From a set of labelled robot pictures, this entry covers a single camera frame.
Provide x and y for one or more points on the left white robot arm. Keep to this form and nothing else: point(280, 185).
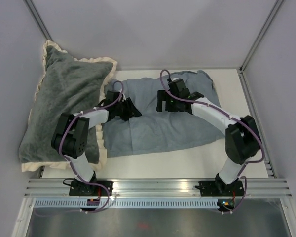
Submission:
point(71, 132)

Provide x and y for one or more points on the grey plush pillow cream trim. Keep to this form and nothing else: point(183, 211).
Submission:
point(68, 85)

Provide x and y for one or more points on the patchwork and blue pillowcase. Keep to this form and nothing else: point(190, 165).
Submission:
point(153, 131)

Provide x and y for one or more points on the right aluminium frame post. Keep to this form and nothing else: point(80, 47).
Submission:
point(266, 25)

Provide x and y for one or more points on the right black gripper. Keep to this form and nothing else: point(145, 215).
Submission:
point(163, 95)

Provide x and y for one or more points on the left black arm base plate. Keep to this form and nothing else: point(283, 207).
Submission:
point(102, 189)

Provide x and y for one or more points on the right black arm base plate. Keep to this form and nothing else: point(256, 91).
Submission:
point(220, 189)

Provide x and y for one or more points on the left aluminium frame post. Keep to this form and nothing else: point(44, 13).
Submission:
point(38, 19)

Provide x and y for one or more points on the slotted white cable duct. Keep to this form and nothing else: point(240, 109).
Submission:
point(133, 203)

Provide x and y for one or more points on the aluminium front rail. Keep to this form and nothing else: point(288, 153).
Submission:
point(160, 188)

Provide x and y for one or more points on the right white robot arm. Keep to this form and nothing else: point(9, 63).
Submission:
point(242, 140)

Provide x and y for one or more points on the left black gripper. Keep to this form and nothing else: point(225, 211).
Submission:
point(131, 108)

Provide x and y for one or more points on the aluminium frame post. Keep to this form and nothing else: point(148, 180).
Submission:
point(38, 19)
point(266, 25)

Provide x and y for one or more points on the aluminium rail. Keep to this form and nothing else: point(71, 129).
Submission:
point(249, 100)
point(160, 188)

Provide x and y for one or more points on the right side aluminium rail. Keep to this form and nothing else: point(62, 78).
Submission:
point(249, 100)

